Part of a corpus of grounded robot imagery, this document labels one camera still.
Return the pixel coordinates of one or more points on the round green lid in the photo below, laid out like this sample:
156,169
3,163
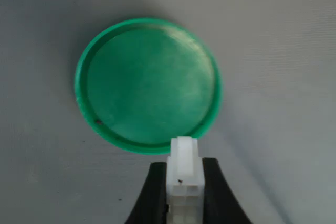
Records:
149,85

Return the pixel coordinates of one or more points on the small white plastic terminal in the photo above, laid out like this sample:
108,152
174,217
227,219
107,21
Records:
185,182

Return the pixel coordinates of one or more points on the dark grey mat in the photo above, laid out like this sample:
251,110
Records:
275,51

